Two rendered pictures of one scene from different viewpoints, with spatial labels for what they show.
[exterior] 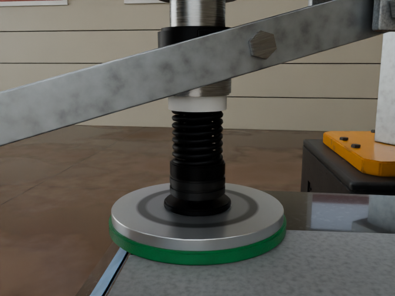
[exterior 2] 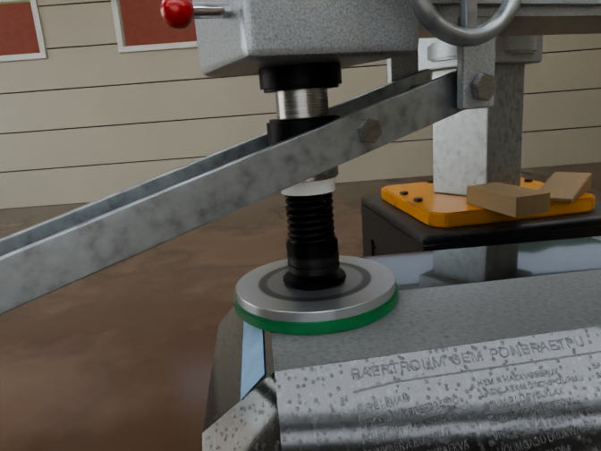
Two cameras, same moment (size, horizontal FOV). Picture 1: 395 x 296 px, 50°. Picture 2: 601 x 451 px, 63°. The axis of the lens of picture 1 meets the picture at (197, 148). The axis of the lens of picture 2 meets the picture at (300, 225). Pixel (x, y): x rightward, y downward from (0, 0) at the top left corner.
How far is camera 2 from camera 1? 0.16 m
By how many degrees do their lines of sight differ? 10
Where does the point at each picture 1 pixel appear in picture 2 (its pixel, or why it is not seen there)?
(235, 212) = (352, 282)
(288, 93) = not seen: hidden behind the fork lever
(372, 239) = (471, 288)
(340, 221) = (439, 276)
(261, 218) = (378, 284)
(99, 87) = (233, 184)
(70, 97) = (207, 196)
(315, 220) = (418, 278)
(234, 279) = (373, 338)
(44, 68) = (26, 138)
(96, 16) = (86, 69)
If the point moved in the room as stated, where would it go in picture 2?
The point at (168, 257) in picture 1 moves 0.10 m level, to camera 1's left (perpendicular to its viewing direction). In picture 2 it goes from (310, 329) to (222, 343)
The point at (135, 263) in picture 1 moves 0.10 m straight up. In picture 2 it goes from (281, 339) to (273, 255)
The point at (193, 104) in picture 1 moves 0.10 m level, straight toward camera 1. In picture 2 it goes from (309, 189) to (330, 203)
